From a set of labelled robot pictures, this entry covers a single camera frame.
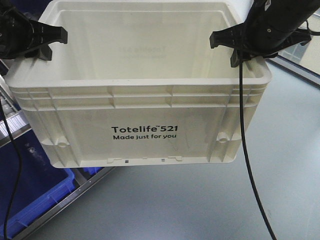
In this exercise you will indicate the blue bin beside left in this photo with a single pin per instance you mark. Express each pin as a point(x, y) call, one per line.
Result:
point(41, 186)

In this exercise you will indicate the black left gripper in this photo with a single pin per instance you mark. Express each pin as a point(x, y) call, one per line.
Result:
point(19, 34)

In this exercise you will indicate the white plastic Totelife tote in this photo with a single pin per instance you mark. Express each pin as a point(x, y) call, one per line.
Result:
point(137, 84)

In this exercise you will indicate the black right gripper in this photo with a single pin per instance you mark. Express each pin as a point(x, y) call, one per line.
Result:
point(271, 26)

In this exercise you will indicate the right shelf steel frame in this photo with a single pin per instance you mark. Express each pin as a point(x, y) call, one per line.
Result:
point(85, 178)

